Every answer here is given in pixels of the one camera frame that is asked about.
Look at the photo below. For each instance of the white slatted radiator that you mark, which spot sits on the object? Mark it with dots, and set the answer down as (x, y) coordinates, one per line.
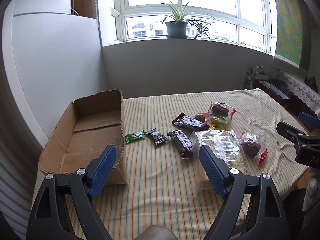
(15, 192)

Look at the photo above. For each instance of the wall map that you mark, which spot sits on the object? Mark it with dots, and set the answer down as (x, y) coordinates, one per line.
(290, 25)

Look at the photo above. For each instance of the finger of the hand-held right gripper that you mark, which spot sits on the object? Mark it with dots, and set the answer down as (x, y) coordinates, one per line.
(287, 129)
(310, 120)

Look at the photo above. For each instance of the white lace cloth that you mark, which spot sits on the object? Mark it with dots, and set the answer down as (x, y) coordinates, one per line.
(297, 85)

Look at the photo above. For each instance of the dark wooden side table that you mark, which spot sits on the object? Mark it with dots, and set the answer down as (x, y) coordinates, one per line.
(272, 90)

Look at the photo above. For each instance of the person's leg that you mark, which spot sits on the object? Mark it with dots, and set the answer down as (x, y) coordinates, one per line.
(156, 233)

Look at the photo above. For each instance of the dark ornament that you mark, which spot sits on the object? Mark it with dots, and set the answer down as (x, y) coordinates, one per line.
(312, 83)

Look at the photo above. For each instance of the green printed box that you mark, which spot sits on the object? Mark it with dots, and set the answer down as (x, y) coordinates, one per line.
(250, 80)

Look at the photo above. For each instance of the potted spider plant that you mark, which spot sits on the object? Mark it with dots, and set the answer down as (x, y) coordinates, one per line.
(176, 28)

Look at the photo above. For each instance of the clear red cake packet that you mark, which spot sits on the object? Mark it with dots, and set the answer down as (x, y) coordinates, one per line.
(220, 109)
(250, 146)

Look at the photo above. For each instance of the dark chocolate bar packet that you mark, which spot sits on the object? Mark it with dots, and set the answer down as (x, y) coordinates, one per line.
(183, 142)
(190, 123)

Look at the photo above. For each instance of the green candy packet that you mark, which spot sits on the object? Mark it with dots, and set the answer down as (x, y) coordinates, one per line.
(135, 137)

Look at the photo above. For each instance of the striped tablecloth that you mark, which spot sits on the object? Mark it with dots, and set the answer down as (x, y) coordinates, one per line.
(162, 180)

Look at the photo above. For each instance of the yellow snack packet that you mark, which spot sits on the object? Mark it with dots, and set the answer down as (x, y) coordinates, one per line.
(218, 122)

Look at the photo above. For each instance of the brown cardboard box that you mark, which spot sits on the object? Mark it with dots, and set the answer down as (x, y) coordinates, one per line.
(95, 135)

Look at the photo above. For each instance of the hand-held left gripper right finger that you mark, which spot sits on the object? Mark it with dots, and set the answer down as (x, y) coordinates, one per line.
(212, 170)

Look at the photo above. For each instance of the black candy packet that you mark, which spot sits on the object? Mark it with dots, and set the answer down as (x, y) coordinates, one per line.
(157, 137)

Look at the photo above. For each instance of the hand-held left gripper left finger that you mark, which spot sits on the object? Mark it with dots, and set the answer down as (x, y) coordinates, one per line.
(103, 170)

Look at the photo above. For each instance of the brown egg in wrapper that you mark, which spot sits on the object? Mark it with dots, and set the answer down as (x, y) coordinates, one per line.
(199, 117)

